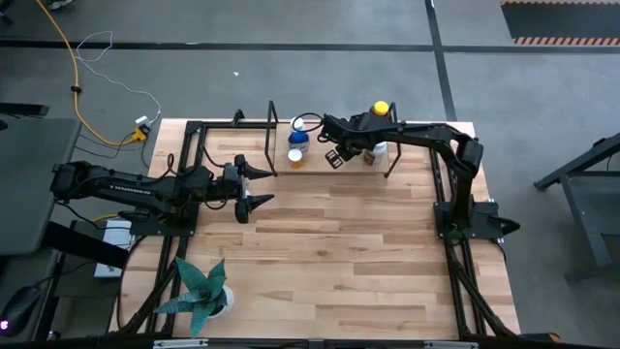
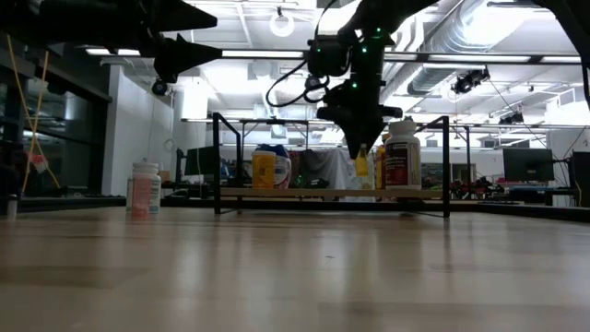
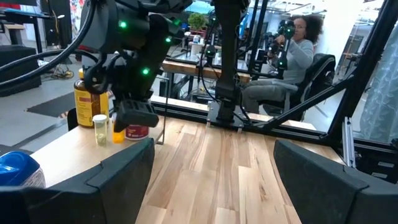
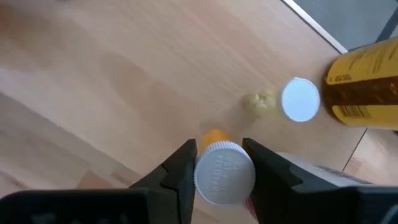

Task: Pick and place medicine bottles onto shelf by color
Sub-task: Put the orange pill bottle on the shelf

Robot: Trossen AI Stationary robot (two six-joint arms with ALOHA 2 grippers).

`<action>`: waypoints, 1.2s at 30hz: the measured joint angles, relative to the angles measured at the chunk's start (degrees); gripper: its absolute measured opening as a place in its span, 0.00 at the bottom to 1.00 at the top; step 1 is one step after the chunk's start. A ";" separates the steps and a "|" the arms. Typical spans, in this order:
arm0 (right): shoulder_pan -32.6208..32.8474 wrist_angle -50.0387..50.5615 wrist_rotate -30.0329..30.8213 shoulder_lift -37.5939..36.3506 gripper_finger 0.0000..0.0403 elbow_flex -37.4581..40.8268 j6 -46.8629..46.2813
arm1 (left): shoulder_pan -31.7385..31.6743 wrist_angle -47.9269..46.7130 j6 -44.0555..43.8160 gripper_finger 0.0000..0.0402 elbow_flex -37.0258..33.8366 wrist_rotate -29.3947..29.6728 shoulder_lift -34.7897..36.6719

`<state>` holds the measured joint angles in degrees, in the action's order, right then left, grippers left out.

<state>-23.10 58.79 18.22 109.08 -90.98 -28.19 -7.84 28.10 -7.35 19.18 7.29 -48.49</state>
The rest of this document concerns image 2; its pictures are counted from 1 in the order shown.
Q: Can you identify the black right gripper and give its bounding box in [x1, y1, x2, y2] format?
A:
[316, 80, 404, 160]

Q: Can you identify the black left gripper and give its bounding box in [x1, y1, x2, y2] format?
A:
[39, 0, 223, 85]

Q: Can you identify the orange translucent vial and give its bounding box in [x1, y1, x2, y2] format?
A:
[251, 149, 277, 190]
[355, 143, 371, 178]

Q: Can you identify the brown bottle with yellow cap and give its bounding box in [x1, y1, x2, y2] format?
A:
[375, 133, 387, 190]

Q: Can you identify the large white-capped red-label bottle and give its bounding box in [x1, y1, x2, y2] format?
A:
[383, 117, 422, 191]

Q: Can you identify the blue-capped round medicine bottle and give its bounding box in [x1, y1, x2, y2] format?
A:
[255, 143, 292, 190]

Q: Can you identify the white pink-label bottle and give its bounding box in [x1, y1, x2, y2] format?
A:
[126, 160, 162, 214]

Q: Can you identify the pink translucent vial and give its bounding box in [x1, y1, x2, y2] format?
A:
[130, 177, 152, 219]

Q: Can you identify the grey cloth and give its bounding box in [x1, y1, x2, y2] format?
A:
[290, 148, 342, 189]

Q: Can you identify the black track spotlight cluster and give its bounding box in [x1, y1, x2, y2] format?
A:
[451, 67, 490, 96]
[498, 110, 525, 126]

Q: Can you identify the large black monitor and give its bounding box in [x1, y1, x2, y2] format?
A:
[501, 147, 555, 184]

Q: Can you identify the overhead light bar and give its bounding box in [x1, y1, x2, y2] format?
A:
[82, 45, 590, 65]

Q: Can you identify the wooden shelf with black frame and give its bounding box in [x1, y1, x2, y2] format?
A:
[212, 112, 452, 219]

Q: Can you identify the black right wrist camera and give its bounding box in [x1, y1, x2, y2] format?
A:
[307, 35, 350, 78]

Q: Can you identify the white ring light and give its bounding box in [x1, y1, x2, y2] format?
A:
[268, 11, 296, 39]

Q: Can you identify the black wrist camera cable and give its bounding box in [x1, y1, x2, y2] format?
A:
[265, 58, 333, 109]

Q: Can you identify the silver ventilation duct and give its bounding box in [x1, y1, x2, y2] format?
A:
[382, 0, 513, 98]

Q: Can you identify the yellow power cable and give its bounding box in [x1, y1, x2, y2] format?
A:
[5, 35, 62, 193]

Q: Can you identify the black aluminium rig frame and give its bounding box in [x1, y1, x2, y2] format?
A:
[0, 196, 590, 222]

